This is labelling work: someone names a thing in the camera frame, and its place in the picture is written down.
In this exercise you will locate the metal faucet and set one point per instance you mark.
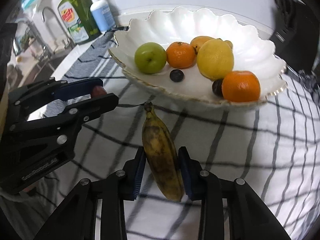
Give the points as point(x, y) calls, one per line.
point(51, 20)

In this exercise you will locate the red grape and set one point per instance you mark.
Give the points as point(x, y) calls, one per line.
point(98, 91)

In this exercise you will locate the green apple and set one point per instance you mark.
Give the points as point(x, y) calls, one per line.
point(150, 58)

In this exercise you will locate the small mandarin orange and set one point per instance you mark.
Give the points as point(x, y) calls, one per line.
point(180, 55)

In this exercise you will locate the large orange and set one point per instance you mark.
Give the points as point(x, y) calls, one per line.
point(241, 86)

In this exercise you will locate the black knife block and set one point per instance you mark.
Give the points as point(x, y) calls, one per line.
point(296, 35)

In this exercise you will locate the yellow lemon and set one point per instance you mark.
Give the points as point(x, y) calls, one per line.
point(215, 59)

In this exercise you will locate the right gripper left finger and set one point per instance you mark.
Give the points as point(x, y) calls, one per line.
point(76, 215)

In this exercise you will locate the green dish soap bottle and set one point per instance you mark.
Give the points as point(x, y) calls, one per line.
point(78, 20)

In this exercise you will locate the dark plum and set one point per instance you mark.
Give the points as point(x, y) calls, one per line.
point(217, 87)

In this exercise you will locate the white scalloped bowl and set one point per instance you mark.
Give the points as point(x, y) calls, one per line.
point(251, 53)

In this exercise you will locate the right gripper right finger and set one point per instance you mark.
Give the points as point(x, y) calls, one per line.
point(248, 215)

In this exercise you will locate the blue pump bottle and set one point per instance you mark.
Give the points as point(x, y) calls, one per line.
point(102, 15)

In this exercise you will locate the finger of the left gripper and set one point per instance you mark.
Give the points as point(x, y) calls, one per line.
point(35, 95)
point(82, 112)

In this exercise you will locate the checkered grey white cloth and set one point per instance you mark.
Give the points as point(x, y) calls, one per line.
point(274, 148)

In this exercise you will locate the yellow mango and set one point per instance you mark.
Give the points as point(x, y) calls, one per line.
point(199, 41)

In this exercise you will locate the blueberry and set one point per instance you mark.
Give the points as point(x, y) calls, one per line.
point(176, 75)

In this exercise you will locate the overripe banana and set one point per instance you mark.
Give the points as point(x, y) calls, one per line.
point(161, 155)

